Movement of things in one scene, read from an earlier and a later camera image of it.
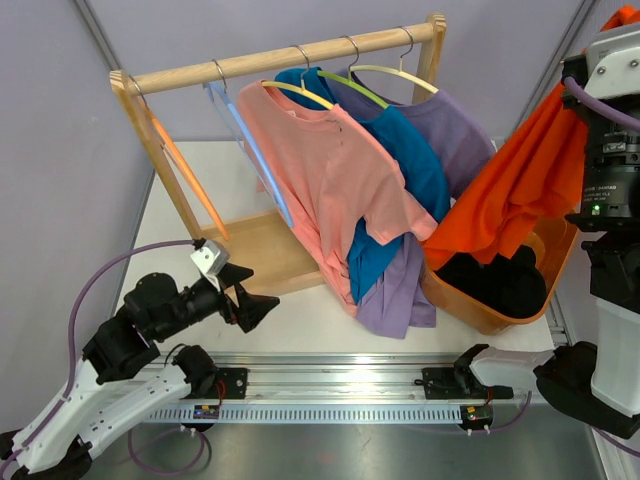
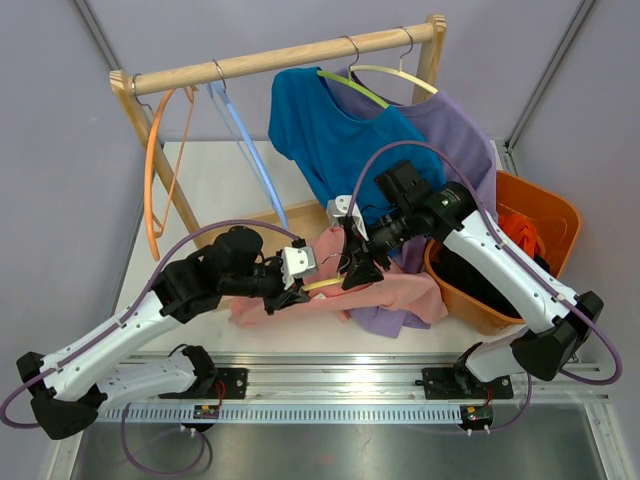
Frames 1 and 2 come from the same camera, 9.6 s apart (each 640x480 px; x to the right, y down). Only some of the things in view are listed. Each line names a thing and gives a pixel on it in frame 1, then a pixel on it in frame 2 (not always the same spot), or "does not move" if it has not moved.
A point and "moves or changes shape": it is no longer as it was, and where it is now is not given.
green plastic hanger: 350,83 does not move
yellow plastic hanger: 300,91 → 323,283
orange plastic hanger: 175,153 → 148,199
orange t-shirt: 533,177 moves or changes shape
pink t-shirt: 331,174 → 417,293
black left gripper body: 226,306 → 275,300
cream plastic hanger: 411,81 does not move
